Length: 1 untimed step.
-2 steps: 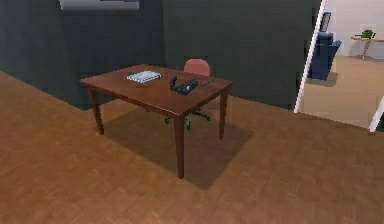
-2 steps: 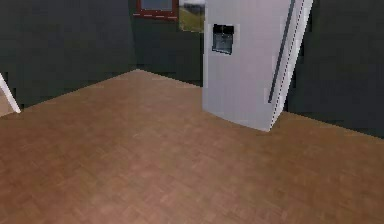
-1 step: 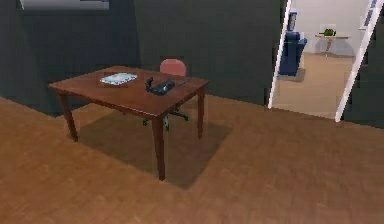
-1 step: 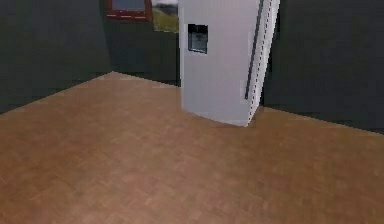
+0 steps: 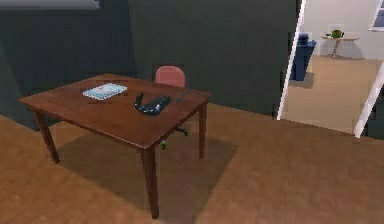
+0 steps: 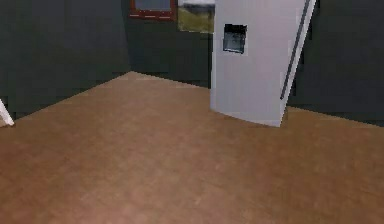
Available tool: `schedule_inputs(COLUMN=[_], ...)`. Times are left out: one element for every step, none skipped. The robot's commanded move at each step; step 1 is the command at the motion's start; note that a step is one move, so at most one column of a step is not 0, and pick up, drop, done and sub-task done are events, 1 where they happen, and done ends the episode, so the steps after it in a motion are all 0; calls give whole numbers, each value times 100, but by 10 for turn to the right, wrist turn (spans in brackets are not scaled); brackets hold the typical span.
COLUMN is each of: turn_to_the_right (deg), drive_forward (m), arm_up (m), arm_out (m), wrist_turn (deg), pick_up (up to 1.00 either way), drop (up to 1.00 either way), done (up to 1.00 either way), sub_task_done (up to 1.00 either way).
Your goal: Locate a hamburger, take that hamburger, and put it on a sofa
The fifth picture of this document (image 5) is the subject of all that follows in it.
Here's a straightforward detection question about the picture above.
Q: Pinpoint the white framed window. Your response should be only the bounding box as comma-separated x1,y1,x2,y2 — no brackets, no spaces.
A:
368,0,384,33

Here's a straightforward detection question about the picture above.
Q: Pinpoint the small round wooden table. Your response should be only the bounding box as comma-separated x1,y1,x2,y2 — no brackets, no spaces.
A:
321,35,360,58

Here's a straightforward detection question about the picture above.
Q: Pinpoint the blue armchair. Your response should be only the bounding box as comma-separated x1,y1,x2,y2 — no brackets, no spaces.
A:
289,32,318,82

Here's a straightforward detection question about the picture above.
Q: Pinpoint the brown wooden table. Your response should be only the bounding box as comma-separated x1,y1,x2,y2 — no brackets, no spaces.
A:
18,73,212,220

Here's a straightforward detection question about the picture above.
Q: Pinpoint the red office chair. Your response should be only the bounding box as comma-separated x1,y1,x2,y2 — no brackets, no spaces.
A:
154,65,190,150

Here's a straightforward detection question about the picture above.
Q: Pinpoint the grey window blind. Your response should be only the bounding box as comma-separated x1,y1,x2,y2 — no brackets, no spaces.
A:
0,0,101,11

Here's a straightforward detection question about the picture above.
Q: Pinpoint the black curved object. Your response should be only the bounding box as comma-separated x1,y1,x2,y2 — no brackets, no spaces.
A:
133,92,172,117

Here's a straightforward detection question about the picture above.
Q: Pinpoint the pale blue book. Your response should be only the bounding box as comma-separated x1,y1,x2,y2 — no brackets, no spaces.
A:
82,82,128,101

